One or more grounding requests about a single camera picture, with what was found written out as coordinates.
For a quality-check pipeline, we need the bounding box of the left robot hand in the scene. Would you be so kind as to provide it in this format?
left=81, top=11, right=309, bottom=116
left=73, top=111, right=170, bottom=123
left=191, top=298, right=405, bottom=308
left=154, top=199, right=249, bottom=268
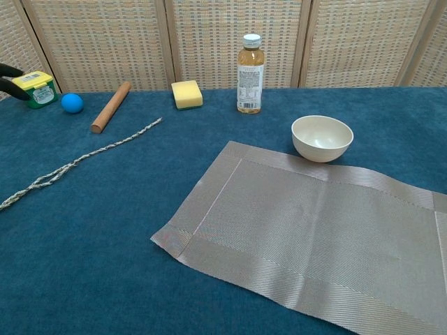
left=0, top=63, right=29, bottom=102

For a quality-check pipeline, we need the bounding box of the white ceramic bowl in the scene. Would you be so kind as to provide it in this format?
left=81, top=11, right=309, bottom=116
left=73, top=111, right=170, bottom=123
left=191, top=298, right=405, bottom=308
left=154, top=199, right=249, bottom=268
left=291, top=115, right=355, bottom=164

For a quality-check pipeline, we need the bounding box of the gray woven placemat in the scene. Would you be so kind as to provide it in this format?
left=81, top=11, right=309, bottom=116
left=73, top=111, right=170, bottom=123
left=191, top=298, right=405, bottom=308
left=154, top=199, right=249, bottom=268
left=149, top=140, right=447, bottom=335

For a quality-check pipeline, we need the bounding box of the green container yellow lid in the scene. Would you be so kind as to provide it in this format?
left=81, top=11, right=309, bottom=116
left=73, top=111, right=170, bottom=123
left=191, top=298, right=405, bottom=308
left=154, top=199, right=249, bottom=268
left=11, top=70, right=59, bottom=110

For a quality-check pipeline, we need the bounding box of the blue ball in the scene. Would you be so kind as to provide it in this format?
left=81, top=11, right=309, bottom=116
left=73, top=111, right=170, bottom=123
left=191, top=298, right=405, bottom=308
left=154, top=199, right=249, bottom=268
left=61, top=93, right=85, bottom=114

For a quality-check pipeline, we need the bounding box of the wooden rolling pin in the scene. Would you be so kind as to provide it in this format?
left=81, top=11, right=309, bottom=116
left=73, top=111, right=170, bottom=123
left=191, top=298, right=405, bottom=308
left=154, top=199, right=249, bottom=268
left=90, top=81, right=133, bottom=135

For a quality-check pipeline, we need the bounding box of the woven bamboo folding screen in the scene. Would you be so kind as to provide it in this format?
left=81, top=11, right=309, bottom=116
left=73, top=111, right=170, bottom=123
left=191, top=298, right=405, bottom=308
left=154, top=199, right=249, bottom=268
left=0, top=0, right=447, bottom=102

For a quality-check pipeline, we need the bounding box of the yellow sponge block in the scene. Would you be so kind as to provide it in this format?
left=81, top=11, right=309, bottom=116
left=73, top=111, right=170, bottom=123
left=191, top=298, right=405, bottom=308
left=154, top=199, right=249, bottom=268
left=170, top=80, right=204, bottom=112

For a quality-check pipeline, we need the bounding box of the blue table cloth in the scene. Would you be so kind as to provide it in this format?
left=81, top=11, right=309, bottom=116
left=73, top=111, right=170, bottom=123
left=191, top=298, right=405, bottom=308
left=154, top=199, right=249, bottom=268
left=0, top=87, right=447, bottom=335

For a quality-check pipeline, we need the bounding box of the amber drink bottle white cap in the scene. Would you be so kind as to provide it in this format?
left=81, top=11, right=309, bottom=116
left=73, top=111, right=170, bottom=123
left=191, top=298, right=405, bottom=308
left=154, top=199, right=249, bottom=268
left=237, top=33, right=263, bottom=114

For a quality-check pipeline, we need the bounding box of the twisted beige rope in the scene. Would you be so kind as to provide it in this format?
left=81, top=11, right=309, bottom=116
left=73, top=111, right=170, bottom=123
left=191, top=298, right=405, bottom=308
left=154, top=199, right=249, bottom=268
left=0, top=117, right=163, bottom=211

